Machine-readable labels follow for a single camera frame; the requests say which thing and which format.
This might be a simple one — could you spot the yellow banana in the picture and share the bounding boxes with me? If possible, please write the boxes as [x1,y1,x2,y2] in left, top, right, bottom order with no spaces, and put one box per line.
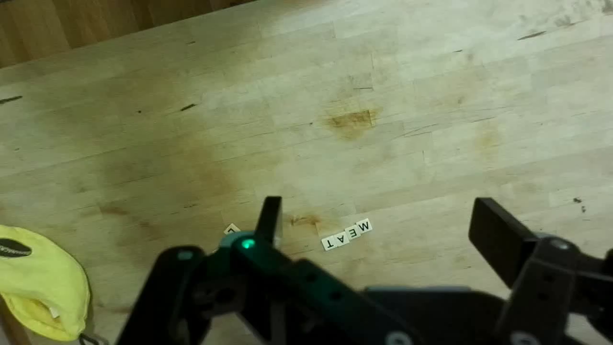
[0,223,92,344]

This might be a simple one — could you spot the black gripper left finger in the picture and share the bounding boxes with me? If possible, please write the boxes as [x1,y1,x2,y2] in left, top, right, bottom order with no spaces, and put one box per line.
[117,196,417,345]

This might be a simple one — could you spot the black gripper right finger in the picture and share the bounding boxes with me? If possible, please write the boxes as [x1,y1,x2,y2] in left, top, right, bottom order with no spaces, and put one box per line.
[467,196,613,345]

